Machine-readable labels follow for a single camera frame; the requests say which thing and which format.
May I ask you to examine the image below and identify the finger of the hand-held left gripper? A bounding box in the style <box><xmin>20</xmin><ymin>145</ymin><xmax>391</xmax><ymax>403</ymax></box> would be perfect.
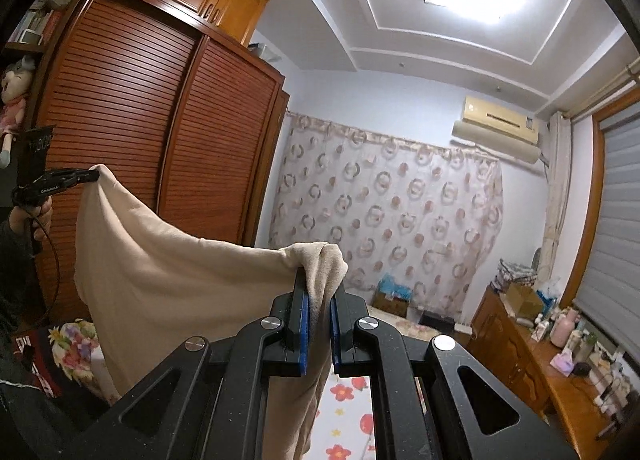
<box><xmin>50</xmin><ymin>166</ymin><xmax>100</xmax><ymax>189</ymax></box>

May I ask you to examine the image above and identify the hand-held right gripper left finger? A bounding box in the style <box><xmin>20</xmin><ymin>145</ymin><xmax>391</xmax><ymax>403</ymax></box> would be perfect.
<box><xmin>65</xmin><ymin>267</ymin><xmax>313</xmax><ymax>460</ymax></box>

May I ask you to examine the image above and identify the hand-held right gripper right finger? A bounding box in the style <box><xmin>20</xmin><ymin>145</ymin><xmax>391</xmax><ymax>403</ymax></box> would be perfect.
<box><xmin>330</xmin><ymin>285</ymin><xmax>576</xmax><ymax>460</ymax></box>

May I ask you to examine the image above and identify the beige printed t-shirt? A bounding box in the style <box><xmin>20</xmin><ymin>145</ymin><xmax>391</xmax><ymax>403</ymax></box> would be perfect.
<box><xmin>74</xmin><ymin>163</ymin><xmax>349</xmax><ymax>460</ymax></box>

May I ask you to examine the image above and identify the person's left forearm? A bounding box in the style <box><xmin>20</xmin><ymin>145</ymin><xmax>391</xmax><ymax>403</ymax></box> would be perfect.
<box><xmin>0</xmin><ymin>217</ymin><xmax>40</xmax><ymax>341</ymax></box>

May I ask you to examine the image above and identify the person's left hand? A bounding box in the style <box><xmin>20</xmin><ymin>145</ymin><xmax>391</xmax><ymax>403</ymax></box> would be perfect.
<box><xmin>9</xmin><ymin>197</ymin><xmax>54</xmax><ymax>243</ymax></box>

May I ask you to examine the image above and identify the small cardboard box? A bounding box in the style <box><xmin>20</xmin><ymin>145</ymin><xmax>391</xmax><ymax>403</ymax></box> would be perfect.
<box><xmin>372</xmin><ymin>290</ymin><xmax>411</xmax><ymax>318</ymax></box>

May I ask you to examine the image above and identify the pink dressed doll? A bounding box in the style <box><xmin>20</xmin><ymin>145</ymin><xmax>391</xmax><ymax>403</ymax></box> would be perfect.
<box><xmin>0</xmin><ymin>55</ymin><xmax>37</xmax><ymax>168</ymax></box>

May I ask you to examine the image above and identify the black flat box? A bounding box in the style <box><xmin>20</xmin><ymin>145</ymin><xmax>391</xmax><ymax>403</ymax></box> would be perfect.
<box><xmin>419</xmin><ymin>310</ymin><xmax>457</xmax><ymax>332</ymax></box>

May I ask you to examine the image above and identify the brown slatted wooden wardrobe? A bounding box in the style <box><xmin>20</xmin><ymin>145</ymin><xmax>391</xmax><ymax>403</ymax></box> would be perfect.
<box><xmin>22</xmin><ymin>0</ymin><xmax>291</xmax><ymax>326</ymax></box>

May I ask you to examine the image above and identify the row of books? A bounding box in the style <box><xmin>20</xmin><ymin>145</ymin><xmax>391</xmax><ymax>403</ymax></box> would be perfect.
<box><xmin>10</xmin><ymin>0</ymin><xmax>73</xmax><ymax>46</ymax></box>

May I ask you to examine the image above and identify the long wooden cabinet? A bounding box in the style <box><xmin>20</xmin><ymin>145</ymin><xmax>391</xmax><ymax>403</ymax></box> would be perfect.
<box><xmin>467</xmin><ymin>285</ymin><xmax>631</xmax><ymax>441</ymax></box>

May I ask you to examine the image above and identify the open flat cardboard box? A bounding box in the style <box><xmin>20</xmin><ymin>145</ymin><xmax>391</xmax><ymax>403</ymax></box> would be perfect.
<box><xmin>505</xmin><ymin>282</ymin><xmax>543</xmax><ymax>321</ymax></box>

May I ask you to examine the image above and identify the person's dark printed clothing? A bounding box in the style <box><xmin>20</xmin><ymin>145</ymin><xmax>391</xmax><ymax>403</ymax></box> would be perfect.
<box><xmin>0</xmin><ymin>320</ymin><xmax>126</xmax><ymax>460</ymax></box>

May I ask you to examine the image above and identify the white storage box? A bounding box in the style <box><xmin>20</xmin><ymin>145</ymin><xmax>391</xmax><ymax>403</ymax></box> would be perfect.
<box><xmin>247</xmin><ymin>42</ymin><xmax>278</xmax><ymax>63</ymax></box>

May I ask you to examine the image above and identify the pink thermos jug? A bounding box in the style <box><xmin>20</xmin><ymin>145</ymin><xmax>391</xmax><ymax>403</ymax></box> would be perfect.
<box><xmin>549</xmin><ymin>307</ymin><xmax>576</xmax><ymax>348</ymax></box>

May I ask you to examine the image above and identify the pink tissue pack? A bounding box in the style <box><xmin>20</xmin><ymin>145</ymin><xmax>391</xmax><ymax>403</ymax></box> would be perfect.
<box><xmin>549</xmin><ymin>347</ymin><xmax>576</xmax><ymax>373</ymax></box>

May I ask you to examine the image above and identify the tied cream window curtain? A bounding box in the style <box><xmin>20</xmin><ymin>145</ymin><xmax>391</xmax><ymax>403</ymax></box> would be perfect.
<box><xmin>540</xmin><ymin>110</ymin><xmax>573</xmax><ymax>291</ymax></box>

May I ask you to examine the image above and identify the grey window blind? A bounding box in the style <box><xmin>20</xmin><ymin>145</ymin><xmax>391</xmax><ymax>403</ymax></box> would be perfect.
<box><xmin>570</xmin><ymin>115</ymin><xmax>640</xmax><ymax>356</ymax></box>

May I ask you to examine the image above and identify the ring patterned sheer curtain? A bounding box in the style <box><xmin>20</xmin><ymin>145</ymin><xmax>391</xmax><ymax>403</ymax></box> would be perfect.
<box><xmin>268</xmin><ymin>112</ymin><xmax>504</xmax><ymax>313</ymax></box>

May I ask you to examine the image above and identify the beige wall air conditioner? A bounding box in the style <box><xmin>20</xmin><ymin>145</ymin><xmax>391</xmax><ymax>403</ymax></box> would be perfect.
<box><xmin>451</xmin><ymin>96</ymin><xmax>548</xmax><ymax>166</ymax></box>

